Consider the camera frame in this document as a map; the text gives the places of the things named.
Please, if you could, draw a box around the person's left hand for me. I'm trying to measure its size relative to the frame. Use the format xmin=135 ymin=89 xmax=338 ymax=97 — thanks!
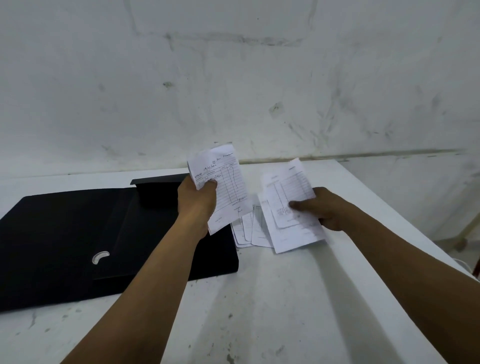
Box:
xmin=176 ymin=175 xmax=219 ymax=241

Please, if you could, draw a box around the person's right hand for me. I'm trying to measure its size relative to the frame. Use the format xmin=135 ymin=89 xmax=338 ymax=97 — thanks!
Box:
xmin=288 ymin=186 xmax=361 ymax=232

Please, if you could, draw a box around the single lined receipt sheet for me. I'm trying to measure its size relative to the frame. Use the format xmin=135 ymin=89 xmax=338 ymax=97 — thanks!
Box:
xmin=187 ymin=143 xmax=254 ymax=236

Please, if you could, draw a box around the stack of white receipts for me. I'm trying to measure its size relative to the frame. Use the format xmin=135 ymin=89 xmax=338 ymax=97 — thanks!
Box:
xmin=230 ymin=157 xmax=326 ymax=255

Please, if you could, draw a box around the black folder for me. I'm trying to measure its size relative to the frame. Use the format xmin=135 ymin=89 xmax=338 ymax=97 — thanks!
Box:
xmin=0 ymin=173 xmax=240 ymax=313

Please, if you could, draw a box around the person's left forearm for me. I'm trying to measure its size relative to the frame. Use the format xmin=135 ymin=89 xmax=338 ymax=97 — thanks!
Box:
xmin=59 ymin=217 xmax=209 ymax=364

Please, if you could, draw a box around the person's right forearm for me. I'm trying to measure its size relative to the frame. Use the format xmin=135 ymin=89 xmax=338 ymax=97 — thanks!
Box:
xmin=339 ymin=208 xmax=480 ymax=364

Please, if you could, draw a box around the beige wooden pole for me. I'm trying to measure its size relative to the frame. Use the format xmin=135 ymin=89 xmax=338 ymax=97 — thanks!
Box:
xmin=453 ymin=213 xmax=480 ymax=252

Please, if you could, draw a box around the white coiled cable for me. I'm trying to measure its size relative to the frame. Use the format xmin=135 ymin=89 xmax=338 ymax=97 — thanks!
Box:
xmin=453 ymin=256 xmax=475 ymax=275

